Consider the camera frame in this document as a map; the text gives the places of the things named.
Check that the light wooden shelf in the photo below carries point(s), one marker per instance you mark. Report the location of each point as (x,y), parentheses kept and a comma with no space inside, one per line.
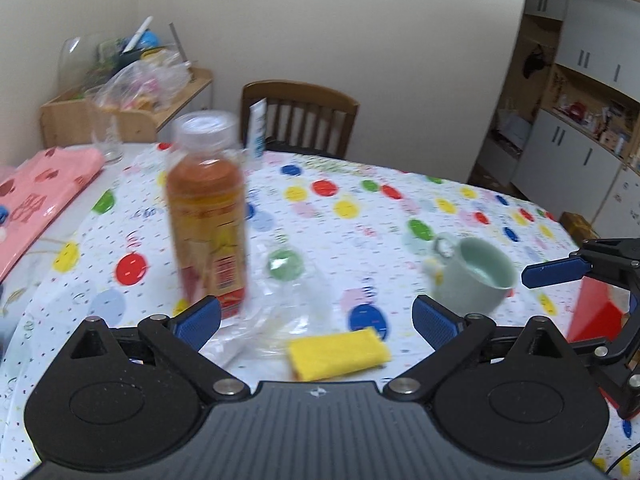
(135,125)

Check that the orange drink bottle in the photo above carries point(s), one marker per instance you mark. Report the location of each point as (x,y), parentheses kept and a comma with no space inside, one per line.
(205,200)

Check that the white and wood wall cabinet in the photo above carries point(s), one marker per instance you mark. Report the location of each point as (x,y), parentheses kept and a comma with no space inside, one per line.
(555,150)

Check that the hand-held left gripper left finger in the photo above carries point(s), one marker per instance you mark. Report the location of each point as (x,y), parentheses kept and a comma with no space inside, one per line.
(200,317)

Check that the white tube blue stripes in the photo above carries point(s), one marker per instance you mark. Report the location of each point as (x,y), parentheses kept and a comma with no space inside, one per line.
(257,130)

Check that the yellow sponge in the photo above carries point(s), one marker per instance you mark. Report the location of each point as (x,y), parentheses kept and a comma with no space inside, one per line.
(335,355)

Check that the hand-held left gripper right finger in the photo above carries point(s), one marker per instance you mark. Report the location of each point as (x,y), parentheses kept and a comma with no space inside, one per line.
(435,322)

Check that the white stick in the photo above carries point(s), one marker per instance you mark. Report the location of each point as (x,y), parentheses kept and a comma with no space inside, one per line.
(137,35)

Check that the brown cardboard box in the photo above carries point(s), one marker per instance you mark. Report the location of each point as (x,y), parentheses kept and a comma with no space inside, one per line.
(577,222)

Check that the clear drinking glass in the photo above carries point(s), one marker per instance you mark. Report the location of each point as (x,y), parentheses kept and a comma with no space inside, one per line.
(107,140)

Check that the pink plastic bag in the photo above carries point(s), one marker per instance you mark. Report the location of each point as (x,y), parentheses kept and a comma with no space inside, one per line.
(45,195)

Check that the balloon print tablecloth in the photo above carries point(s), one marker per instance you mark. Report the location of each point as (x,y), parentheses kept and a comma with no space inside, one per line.
(350,225)

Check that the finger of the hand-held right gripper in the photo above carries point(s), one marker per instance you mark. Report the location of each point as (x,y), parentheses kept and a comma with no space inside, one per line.
(555,272)
(625,385)

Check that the clear plastic bag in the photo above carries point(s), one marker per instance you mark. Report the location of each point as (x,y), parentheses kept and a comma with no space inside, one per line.
(295,305)

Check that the red box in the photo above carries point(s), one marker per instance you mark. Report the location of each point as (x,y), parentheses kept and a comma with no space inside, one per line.
(595,310)

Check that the clear bag of snacks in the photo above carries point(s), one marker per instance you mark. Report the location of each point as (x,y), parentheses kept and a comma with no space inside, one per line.
(145,82)

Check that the clear plastic container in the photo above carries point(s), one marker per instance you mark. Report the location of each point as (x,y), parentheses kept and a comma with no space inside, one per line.
(75,60)

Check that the brown wooden chair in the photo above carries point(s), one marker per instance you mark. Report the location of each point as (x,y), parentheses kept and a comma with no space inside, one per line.
(300,92)

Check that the pale green ceramic cup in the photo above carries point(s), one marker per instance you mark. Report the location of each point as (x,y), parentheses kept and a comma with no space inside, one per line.
(460,290)

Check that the blue round object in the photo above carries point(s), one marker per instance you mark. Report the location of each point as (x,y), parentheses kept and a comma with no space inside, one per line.
(148,40)

